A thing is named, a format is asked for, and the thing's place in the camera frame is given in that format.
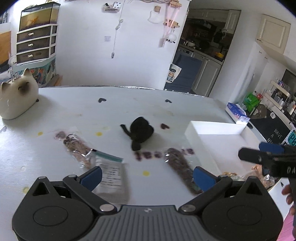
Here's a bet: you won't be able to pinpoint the clear bag of dark cords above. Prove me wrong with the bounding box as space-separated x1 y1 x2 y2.
165 148 202 194

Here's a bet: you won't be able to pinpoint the clear bag of cream cords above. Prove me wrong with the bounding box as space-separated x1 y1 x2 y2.
222 172 252 181

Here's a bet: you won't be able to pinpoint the black fabric pouch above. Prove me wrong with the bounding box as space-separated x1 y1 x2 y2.
120 116 154 151

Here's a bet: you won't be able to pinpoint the white ceramic cat figurine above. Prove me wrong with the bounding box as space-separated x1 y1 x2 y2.
1 68 39 120

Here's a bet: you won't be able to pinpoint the glass fish tank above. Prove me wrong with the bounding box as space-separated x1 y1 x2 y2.
19 1 60 31

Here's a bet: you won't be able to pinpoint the clear bag with paper card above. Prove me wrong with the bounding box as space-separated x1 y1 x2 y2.
93 151 130 204

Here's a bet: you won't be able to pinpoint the blue tissue pack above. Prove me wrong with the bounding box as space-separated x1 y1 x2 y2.
225 102 250 126

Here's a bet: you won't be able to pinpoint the green plastic bag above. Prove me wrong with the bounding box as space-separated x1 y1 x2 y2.
242 93 263 114

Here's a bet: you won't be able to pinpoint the peach and silver satin scrunchie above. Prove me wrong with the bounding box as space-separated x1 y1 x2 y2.
251 164 275 189

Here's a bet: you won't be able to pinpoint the cartoon tote bag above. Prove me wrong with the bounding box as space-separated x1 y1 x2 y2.
166 63 182 83

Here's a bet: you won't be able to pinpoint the wire storage shelf with items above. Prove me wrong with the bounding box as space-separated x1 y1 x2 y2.
263 80 295 121

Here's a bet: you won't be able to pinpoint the black have a nice day mat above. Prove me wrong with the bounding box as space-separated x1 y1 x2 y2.
250 104 292 144

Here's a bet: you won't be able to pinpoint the white kitchen cabinets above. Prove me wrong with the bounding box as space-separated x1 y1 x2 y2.
191 57 222 97

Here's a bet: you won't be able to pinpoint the teal letter sign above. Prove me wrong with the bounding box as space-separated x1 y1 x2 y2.
285 129 296 147

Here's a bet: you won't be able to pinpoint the person's right hand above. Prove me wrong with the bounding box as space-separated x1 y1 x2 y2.
281 185 295 215

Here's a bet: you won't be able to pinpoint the white shallow cardboard box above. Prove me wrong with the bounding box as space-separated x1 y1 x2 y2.
185 121 265 176

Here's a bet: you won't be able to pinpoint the white plastic drawer unit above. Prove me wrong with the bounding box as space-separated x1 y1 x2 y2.
16 24 58 64

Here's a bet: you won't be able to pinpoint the washing machine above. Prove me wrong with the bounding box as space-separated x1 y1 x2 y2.
178 47 194 57

